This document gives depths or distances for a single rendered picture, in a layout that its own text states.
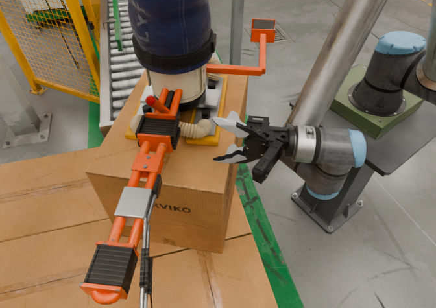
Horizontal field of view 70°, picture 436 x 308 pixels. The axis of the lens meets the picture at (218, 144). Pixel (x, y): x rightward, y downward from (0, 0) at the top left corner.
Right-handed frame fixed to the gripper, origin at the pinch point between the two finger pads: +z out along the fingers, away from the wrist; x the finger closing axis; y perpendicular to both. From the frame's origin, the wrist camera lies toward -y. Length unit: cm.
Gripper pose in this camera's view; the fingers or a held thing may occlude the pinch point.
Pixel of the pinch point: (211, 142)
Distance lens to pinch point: 77.3
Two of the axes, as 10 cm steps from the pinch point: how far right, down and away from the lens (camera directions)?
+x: 0.0, -6.7, -7.4
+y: 1.1, -7.4, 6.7
